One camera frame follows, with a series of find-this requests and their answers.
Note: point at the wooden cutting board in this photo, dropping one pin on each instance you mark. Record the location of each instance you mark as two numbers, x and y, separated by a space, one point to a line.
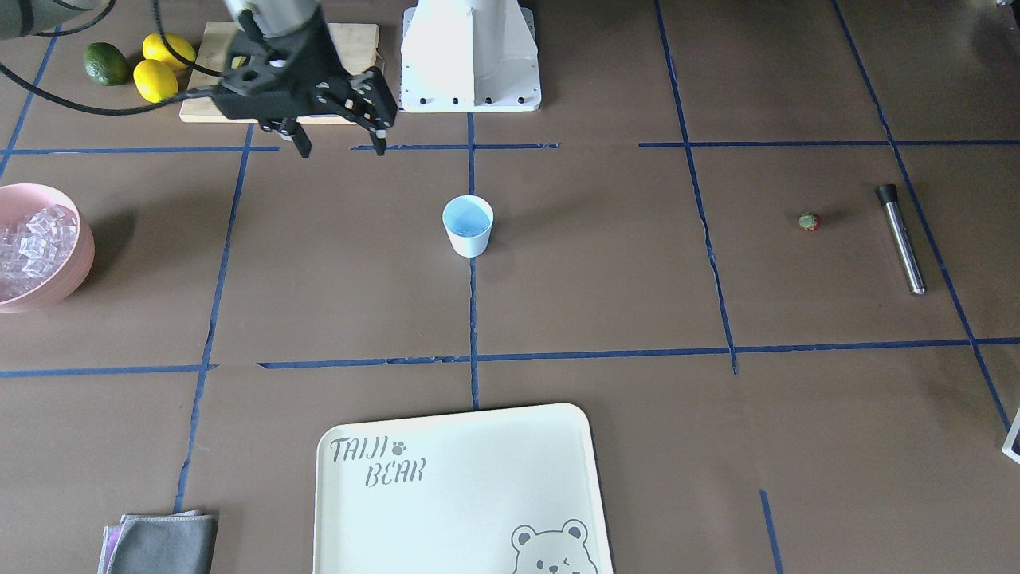
357 45

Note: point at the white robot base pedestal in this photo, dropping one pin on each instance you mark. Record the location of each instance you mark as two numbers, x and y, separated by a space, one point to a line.
469 57

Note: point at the light blue cup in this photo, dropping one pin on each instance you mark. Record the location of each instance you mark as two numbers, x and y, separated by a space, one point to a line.
467 206

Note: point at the yellow lemon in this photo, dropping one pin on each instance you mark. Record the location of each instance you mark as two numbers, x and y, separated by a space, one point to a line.
158 47
155 80

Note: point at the green lime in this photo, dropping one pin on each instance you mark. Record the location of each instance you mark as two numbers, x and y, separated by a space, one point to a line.
105 64

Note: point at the steel muddler with black tip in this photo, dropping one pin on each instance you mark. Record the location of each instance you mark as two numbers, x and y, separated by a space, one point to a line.
888 198

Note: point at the clear ice cube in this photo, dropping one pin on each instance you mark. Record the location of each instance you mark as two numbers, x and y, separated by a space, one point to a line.
470 228

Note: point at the cream bear tray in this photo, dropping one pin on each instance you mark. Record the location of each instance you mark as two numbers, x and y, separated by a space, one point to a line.
511 490

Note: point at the yellow lemon lower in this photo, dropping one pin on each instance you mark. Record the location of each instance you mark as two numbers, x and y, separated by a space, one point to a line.
155 80

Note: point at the red strawberry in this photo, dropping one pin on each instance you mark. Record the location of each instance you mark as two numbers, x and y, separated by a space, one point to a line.
809 221

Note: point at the grey folded cloth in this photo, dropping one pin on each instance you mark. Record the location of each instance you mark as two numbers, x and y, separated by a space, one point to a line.
176 543

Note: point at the clear ice cubes in bowl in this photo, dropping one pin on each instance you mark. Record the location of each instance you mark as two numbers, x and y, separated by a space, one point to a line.
34 247

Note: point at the yellow lemon upper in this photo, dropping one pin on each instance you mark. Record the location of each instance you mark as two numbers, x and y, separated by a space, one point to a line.
158 47

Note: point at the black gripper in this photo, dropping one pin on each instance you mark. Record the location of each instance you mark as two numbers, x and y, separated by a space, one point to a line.
324 73

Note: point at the pink bowl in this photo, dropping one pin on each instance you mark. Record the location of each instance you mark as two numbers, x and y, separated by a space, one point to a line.
19 200

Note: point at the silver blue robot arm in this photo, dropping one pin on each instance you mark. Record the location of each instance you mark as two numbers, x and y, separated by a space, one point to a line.
280 10

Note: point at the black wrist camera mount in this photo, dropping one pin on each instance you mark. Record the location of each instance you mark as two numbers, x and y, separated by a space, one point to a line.
280 55

